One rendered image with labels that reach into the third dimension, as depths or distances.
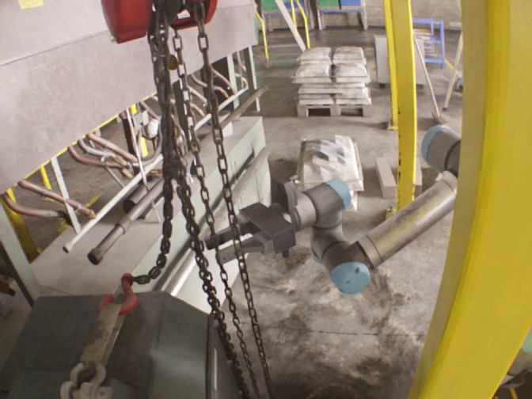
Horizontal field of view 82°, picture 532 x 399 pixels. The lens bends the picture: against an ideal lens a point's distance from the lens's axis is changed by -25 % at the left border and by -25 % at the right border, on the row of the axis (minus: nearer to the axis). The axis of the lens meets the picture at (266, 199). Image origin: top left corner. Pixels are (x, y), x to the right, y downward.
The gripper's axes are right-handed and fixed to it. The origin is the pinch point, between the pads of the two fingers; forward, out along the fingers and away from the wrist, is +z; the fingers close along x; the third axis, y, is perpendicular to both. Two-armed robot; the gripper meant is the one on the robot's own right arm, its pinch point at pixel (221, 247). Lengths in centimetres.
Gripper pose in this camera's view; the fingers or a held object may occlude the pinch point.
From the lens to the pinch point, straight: 78.5
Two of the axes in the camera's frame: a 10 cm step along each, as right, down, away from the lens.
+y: 1.2, 8.7, 4.8
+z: -8.4, 3.5, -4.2
